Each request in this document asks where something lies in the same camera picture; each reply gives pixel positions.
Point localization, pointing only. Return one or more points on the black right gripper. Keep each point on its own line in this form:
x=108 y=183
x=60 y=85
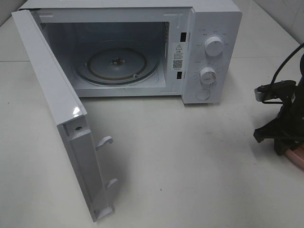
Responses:
x=288 y=128

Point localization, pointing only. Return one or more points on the pink round plate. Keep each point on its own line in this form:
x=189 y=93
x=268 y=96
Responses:
x=296 y=156

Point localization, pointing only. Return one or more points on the white round door button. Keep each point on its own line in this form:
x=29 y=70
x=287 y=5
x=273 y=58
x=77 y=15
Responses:
x=203 y=94

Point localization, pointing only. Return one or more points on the white microwave door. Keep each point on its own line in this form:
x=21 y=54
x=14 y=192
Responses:
x=69 y=115

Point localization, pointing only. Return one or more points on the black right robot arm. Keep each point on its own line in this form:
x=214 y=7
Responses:
x=300 y=83

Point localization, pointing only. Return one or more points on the white lower timer knob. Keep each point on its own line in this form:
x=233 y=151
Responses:
x=207 y=75

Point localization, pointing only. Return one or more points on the white upper power knob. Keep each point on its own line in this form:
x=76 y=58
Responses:
x=214 y=46

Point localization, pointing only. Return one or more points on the white microwave oven body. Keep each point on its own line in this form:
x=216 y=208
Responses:
x=175 y=30

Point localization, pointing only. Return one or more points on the glass microwave turntable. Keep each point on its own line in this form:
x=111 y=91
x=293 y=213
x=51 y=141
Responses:
x=116 y=66

